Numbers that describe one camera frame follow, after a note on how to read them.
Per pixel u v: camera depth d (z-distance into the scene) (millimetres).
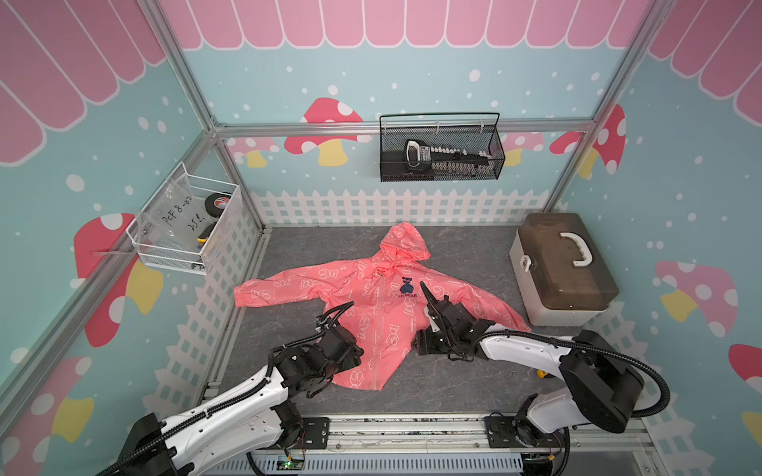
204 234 661
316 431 743
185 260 654
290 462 724
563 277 924
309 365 574
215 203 798
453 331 677
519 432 659
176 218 674
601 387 435
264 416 624
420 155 892
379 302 942
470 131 899
